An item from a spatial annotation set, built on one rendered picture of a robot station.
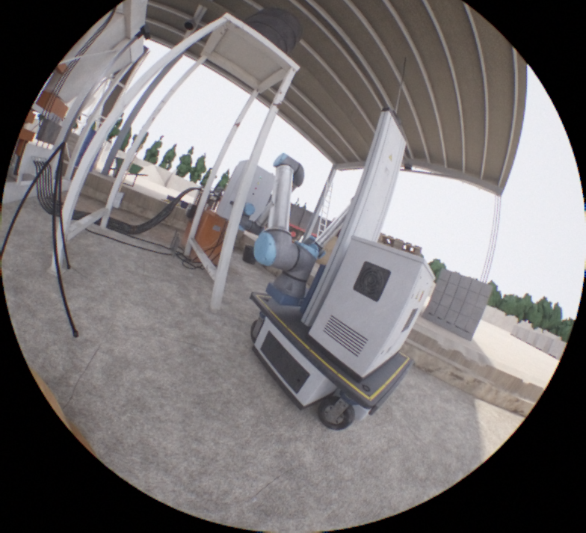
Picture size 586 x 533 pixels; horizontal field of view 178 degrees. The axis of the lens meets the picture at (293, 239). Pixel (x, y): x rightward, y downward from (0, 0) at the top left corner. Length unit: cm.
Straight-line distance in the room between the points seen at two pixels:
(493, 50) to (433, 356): 474
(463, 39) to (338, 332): 463
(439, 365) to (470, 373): 39
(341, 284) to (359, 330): 21
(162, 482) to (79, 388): 40
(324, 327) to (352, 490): 76
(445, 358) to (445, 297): 141
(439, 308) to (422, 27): 495
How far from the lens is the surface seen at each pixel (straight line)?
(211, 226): 233
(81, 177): 137
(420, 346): 218
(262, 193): 194
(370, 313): 74
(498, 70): 474
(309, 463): 88
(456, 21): 439
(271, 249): 83
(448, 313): 337
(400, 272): 71
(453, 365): 224
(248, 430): 86
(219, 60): 280
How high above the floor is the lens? 73
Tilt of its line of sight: 1 degrees down
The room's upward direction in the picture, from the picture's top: 23 degrees clockwise
